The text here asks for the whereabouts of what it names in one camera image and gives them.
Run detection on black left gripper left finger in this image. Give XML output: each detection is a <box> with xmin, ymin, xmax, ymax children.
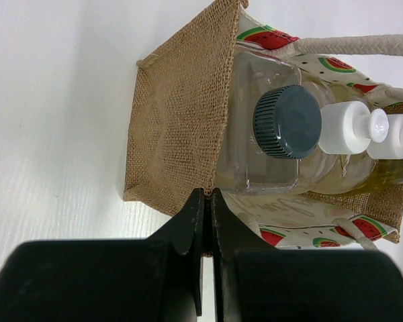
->
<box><xmin>0</xmin><ymin>189</ymin><xmax>205</xmax><ymax>321</ymax></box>

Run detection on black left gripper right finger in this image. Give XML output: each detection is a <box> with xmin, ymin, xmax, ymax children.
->
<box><xmin>210</xmin><ymin>190</ymin><xmax>403</xmax><ymax>321</ymax></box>

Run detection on burlap watermelon print bag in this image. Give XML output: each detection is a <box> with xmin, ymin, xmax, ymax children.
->
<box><xmin>123</xmin><ymin>1</ymin><xmax>403</xmax><ymax>250</ymax></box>

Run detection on amber bottle white cap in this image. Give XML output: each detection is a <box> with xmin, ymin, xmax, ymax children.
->
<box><xmin>367</xmin><ymin>113</ymin><xmax>403</xmax><ymax>189</ymax></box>
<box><xmin>309</xmin><ymin>101</ymin><xmax>390</xmax><ymax>195</ymax></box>

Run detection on clear bottle grey cap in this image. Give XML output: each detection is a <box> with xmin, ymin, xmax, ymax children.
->
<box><xmin>215</xmin><ymin>50</ymin><xmax>337</xmax><ymax>196</ymax></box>

